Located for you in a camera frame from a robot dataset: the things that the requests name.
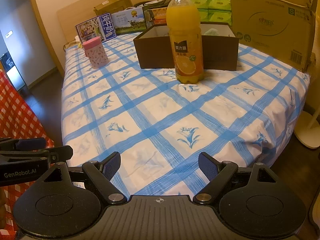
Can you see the orange juice bottle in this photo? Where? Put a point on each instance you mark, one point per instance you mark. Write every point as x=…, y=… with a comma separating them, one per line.
x=185, y=30

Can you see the white fan stand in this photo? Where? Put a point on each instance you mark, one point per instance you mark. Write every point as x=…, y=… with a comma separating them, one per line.
x=307, y=132

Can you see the dark green bag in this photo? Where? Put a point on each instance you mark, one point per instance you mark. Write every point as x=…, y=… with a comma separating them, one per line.
x=152, y=3

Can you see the wooden headboard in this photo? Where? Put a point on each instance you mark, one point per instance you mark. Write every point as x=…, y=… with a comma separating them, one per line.
x=75, y=12

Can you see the blue cartoon printed milk box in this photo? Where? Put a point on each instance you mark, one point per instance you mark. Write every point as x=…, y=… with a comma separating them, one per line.
x=90, y=30

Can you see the blue checked bedsheet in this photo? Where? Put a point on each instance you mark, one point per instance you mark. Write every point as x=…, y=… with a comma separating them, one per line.
x=175, y=120

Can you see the red snack box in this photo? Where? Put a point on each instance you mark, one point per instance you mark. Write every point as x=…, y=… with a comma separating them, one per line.
x=157, y=22

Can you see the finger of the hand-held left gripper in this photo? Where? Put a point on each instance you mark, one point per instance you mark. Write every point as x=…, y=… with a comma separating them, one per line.
x=27, y=143
x=60, y=153

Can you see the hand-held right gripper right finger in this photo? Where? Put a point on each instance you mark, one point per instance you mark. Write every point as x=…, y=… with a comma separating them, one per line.
x=208, y=166

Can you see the brown cardboard carton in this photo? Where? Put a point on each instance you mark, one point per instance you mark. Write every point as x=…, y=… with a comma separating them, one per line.
x=112, y=3

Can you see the large open cardboard box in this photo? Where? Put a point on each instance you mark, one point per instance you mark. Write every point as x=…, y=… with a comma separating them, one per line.
x=270, y=30

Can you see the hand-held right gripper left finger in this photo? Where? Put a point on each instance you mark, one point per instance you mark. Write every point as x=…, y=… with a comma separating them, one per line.
x=112, y=165

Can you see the floral pillow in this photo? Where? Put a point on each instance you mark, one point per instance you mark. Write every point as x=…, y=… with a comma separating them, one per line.
x=71, y=45

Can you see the brown cardboard storage box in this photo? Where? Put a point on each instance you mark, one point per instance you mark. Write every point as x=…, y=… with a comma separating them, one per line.
x=155, y=55

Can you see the red checked cloth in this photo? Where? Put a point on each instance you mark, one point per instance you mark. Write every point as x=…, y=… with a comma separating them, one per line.
x=15, y=110

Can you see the pink patterned cup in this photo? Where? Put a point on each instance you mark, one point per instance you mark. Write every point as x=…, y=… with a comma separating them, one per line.
x=96, y=55

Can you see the bundle of green tissue packs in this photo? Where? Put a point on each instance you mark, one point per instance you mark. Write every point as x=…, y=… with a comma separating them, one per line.
x=215, y=5

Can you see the light green towel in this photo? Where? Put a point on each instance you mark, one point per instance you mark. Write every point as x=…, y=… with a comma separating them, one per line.
x=212, y=32

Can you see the blue green cow milk box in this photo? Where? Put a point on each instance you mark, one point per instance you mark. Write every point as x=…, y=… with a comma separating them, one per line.
x=127, y=21

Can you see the orange snack box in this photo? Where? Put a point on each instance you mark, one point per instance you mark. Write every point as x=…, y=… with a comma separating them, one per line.
x=157, y=14

